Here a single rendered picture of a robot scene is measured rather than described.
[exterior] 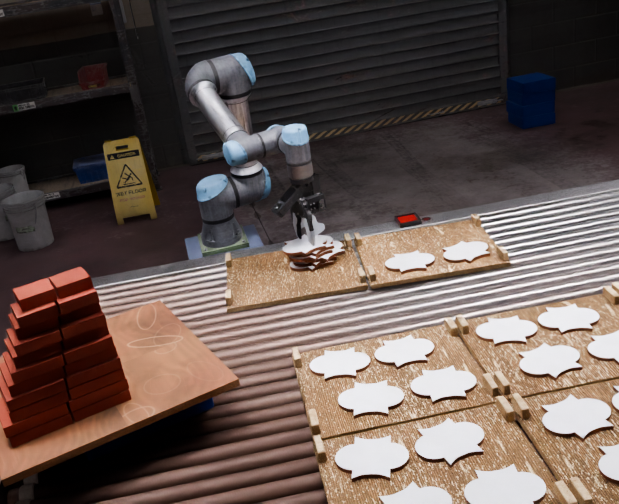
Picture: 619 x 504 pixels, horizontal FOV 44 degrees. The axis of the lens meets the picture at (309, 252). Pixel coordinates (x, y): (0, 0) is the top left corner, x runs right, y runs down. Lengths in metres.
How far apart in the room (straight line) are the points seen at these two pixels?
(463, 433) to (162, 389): 0.64
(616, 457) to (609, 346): 0.38
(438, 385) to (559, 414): 0.26
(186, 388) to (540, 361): 0.79
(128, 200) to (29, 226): 0.72
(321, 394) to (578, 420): 0.55
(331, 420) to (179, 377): 0.35
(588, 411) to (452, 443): 0.29
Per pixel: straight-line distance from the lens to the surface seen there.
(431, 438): 1.58
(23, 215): 5.72
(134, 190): 5.81
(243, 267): 2.43
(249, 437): 1.72
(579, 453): 1.57
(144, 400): 1.68
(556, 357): 1.81
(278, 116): 7.04
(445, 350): 1.86
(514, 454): 1.56
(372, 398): 1.70
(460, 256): 2.29
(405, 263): 2.27
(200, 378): 1.70
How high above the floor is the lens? 1.93
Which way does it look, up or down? 24 degrees down
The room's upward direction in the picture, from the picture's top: 9 degrees counter-clockwise
